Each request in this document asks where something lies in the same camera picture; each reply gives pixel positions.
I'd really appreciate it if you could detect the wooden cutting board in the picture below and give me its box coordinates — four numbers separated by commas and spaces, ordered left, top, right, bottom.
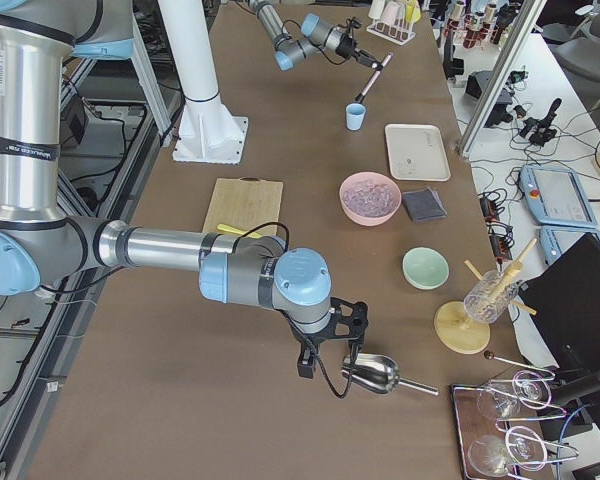
202, 178, 283, 232

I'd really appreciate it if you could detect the upper teach pendant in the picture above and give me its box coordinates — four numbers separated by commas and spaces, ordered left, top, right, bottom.
519, 165, 597, 228

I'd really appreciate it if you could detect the pink bowl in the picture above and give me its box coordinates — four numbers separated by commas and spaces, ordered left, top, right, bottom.
339, 172, 401, 226

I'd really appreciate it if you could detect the white upturned cup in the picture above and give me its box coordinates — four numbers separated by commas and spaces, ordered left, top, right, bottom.
368, 0, 386, 21

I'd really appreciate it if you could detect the teach pendant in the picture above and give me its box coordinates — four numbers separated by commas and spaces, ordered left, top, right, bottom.
519, 165, 597, 228
539, 225, 587, 266

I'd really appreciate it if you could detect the clear textured glass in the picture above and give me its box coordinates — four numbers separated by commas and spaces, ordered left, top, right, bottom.
463, 270, 518, 324

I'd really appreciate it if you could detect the aluminium frame post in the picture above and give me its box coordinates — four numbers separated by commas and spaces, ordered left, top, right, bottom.
456, 0, 546, 160

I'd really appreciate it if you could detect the yellow plastic knife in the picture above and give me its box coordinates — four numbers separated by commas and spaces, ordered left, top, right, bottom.
216, 223, 254, 237

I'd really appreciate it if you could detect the clear ice cubes pile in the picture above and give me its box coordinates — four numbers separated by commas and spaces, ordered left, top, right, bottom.
342, 179, 398, 218

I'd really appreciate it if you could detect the lower wine glass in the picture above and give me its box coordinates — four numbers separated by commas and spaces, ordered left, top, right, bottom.
468, 426, 548, 479

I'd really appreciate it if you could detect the light green bowl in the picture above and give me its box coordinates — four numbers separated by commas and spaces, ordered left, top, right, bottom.
402, 247, 450, 290

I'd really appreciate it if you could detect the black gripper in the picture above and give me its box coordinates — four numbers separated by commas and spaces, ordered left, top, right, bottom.
335, 18, 383, 69
290, 297, 369, 378

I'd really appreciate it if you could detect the white wire cup rack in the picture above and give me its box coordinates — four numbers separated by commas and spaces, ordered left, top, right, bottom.
366, 0, 421, 45

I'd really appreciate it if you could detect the light blue cup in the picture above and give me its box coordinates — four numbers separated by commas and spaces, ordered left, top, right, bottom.
345, 102, 366, 131

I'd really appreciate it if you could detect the grey folded cloth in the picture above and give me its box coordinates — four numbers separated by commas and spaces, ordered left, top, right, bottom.
402, 187, 447, 222

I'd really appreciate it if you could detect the steel ice scoop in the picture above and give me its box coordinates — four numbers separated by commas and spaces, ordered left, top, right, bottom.
341, 353, 439, 396

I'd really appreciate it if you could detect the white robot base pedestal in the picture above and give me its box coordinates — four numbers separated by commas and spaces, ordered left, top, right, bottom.
158, 0, 248, 165

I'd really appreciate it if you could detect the cream rabbit tray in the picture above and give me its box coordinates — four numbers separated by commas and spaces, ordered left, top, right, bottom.
385, 124, 451, 182

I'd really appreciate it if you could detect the upper wine glass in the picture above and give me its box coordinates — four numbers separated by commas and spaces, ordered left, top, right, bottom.
477, 370, 549, 420

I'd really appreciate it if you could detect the steel muddler black tip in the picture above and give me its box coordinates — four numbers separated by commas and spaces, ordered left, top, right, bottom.
354, 52, 393, 104

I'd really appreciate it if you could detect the wine glass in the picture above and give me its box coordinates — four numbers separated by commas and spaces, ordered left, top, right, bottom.
468, 426, 548, 479
477, 370, 549, 420

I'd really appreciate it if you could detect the lower teach pendant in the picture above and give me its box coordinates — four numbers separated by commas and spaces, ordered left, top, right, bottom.
539, 225, 587, 266

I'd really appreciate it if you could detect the iridescent wire glass rack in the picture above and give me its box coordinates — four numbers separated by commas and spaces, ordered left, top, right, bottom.
451, 368, 579, 479

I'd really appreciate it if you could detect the pink upturned cup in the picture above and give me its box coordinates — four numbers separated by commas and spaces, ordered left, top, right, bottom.
379, 1, 402, 26

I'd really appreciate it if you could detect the wooden glass stand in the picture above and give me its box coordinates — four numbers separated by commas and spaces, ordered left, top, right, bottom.
434, 238, 537, 354

